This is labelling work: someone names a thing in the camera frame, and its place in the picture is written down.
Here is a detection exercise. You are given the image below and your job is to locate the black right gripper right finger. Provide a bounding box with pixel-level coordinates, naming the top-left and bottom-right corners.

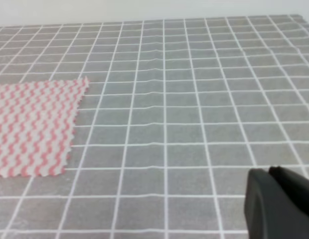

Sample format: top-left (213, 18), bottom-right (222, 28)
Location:
top-left (269, 166), bottom-right (309, 186)

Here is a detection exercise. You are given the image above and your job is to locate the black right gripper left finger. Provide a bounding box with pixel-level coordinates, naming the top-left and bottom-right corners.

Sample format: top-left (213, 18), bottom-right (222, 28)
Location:
top-left (244, 169), bottom-right (309, 239)

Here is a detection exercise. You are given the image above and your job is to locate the pink white wavy towel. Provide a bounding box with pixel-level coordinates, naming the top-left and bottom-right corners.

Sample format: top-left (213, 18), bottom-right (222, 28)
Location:
top-left (0, 78), bottom-right (90, 178)

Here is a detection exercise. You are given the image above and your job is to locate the grey checked tablecloth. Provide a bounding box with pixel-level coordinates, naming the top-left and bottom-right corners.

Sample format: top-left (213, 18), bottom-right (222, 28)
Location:
top-left (0, 15), bottom-right (309, 239)

